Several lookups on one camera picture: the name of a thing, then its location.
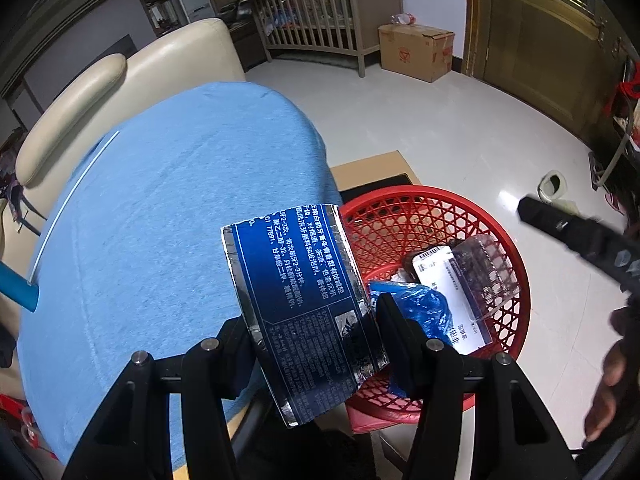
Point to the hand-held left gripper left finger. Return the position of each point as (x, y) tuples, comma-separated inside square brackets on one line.
[(230, 355)]

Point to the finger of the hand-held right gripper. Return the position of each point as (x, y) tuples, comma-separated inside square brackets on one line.
[(555, 222)]

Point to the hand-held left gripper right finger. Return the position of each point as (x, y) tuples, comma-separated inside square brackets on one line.
[(400, 355)]

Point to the blue plastic bag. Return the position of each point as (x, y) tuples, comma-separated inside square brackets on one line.
[(430, 310)]

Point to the clear plastic container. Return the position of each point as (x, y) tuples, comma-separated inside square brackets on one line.
[(490, 270)]

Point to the blue foil-lined box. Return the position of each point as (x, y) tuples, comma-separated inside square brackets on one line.
[(300, 310)]

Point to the white and purple box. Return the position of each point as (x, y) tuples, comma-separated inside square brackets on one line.
[(440, 270)]

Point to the red plastic basket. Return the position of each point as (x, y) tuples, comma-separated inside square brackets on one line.
[(400, 220)]

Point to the person's right hand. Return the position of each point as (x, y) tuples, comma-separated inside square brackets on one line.
[(622, 375)]

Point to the round wooden table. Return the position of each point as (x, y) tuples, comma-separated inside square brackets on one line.
[(240, 417)]

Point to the metal drying rack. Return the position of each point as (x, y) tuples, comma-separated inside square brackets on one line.
[(625, 125)]

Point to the golden brown door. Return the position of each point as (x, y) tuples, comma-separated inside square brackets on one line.
[(540, 35)]

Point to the red folding stool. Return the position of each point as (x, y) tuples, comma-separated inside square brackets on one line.
[(20, 420)]

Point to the brown cardboard box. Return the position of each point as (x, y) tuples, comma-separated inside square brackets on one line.
[(415, 52)]

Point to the thin white rod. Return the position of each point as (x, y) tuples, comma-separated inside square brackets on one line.
[(70, 200)]

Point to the teal thermos bottle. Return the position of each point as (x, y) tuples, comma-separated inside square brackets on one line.
[(17, 287)]

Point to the small plastic bag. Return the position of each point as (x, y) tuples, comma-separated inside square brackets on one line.
[(402, 19)]

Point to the cream leather sofa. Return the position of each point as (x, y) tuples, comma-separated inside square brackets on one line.
[(175, 50)]

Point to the wooden crib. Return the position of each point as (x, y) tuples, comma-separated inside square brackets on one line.
[(310, 25)]

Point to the black television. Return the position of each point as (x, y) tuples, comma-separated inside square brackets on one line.
[(122, 46)]

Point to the glass display shelf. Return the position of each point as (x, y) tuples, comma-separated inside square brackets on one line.
[(157, 5)]

